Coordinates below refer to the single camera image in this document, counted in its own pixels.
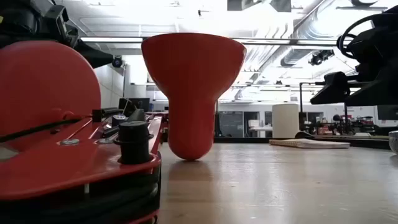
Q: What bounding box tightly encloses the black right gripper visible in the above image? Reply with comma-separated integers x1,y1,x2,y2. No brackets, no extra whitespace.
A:
310,11,398,107

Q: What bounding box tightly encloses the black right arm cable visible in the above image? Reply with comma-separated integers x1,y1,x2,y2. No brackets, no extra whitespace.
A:
336,12,385,60

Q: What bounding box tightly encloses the white paper towel roll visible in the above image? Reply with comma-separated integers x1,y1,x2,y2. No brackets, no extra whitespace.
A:
272,103,300,139

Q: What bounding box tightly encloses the black ceiling-hung device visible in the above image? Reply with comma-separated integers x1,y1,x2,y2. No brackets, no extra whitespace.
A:
308,49,336,67

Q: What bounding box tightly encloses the black background stand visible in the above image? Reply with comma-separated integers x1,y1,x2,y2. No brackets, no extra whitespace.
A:
298,81,326,139

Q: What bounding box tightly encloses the pink notebook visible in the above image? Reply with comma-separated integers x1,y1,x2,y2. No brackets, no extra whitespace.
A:
269,138,351,149

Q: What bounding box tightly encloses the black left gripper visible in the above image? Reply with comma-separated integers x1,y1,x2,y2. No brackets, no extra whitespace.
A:
0,0,114,70

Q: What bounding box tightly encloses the red desk lamp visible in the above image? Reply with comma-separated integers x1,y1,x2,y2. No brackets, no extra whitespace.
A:
0,32,248,224

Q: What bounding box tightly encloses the dark background monitor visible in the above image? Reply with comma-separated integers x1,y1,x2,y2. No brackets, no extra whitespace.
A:
128,97,151,113

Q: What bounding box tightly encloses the grey crumpled ball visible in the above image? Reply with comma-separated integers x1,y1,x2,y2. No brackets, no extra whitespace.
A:
388,130,398,155

